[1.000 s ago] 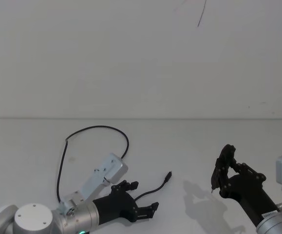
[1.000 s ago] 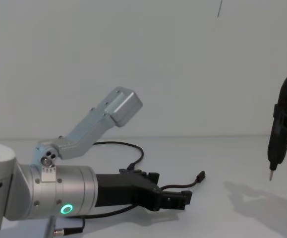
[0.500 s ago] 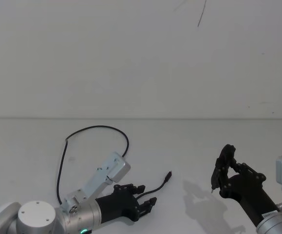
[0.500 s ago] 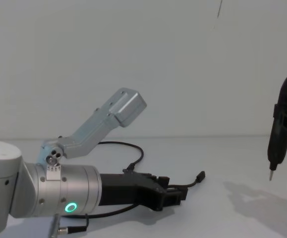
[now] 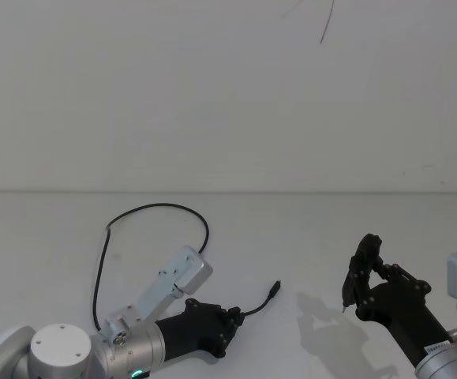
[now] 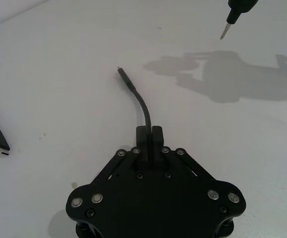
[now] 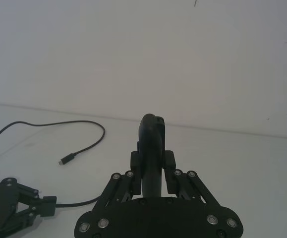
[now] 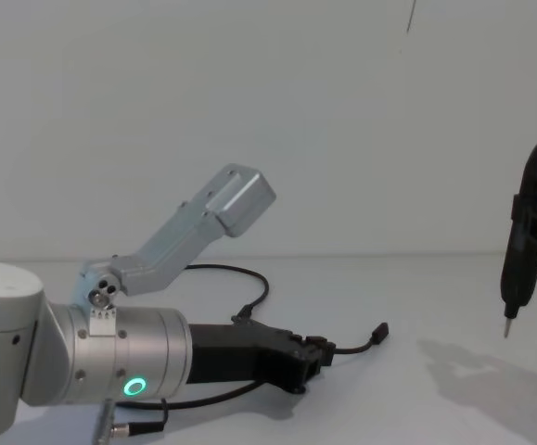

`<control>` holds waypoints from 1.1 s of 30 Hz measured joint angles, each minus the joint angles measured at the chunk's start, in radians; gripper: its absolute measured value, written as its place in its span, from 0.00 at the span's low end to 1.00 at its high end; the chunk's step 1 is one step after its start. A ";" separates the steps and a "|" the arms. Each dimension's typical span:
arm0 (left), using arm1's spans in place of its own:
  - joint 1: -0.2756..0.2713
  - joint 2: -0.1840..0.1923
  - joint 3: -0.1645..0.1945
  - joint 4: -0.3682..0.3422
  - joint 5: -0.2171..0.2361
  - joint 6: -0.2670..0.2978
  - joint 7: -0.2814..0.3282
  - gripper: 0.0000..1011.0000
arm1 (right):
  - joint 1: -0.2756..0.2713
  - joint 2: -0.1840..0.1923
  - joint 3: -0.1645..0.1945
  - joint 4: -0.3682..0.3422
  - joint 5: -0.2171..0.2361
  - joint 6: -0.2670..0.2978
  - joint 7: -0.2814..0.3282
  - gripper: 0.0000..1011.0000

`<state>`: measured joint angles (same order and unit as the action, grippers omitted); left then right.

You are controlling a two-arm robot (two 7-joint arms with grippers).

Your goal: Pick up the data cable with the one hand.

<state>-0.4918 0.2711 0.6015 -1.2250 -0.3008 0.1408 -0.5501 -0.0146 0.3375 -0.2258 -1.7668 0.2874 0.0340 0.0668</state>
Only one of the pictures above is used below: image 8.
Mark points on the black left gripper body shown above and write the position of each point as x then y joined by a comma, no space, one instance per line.
235,352

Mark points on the black electric screwdriver tool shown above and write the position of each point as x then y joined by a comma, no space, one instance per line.
523,259

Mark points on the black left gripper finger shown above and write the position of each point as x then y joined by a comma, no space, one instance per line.
304,373
323,350

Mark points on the grey and silver left robot arm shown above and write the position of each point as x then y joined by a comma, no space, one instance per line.
110,343

